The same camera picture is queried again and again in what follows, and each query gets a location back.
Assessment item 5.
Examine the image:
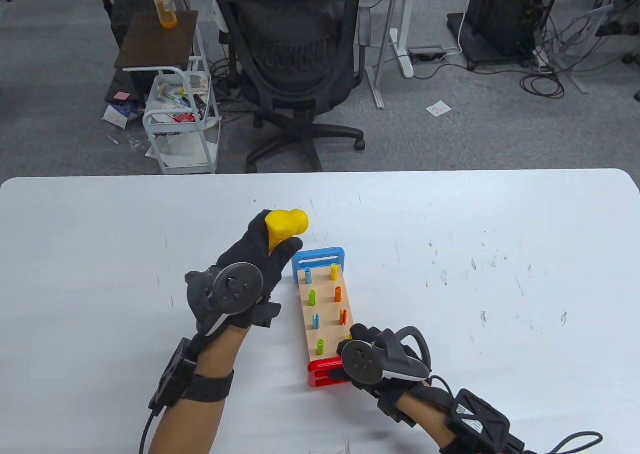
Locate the grey metal frame bar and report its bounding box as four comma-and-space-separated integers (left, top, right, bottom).
366, 0, 403, 109

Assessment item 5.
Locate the grey power strip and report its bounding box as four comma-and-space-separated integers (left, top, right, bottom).
406, 46, 447, 63

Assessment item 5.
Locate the white desk leg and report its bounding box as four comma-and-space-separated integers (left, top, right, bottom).
389, 0, 415, 79

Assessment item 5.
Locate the orange drink bottle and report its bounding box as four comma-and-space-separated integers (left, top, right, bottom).
148, 0, 178, 29

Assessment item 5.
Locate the person's left forearm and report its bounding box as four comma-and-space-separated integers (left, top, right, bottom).
148, 319, 251, 454

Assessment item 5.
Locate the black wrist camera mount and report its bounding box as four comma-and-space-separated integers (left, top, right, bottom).
148, 337, 235, 414
440, 388, 526, 454

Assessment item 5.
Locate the brown side table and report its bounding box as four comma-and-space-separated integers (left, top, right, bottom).
114, 10, 199, 70

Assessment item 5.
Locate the yellow toy hammer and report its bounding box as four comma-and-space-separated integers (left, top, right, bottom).
264, 209, 309, 254

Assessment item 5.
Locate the blue white box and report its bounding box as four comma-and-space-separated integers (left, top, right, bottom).
102, 101, 146, 129

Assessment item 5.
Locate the white rolling cart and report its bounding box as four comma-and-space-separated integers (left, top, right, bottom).
122, 24, 222, 174

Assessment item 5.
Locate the black hand controller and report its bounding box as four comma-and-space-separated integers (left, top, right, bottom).
336, 326, 432, 385
185, 263, 264, 334

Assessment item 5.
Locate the person's right hand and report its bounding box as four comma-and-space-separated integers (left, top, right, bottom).
329, 323, 453, 427

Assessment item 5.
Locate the person's left hand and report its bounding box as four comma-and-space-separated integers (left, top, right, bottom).
185, 210, 304, 332

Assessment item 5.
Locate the black mesh office chair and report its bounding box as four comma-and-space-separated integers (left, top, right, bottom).
210, 0, 372, 173

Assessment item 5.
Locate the black equipment cabinet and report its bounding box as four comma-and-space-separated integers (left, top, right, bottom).
446, 0, 556, 71

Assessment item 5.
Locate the wooden rainbow hammer bench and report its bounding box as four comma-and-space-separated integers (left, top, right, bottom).
291, 246, 358, 388

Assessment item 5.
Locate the coiled black cable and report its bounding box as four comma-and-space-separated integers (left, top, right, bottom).
519, 71, 566, 99

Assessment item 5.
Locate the person's right forearm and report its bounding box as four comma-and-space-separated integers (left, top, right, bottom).
397, 391, 458, 447

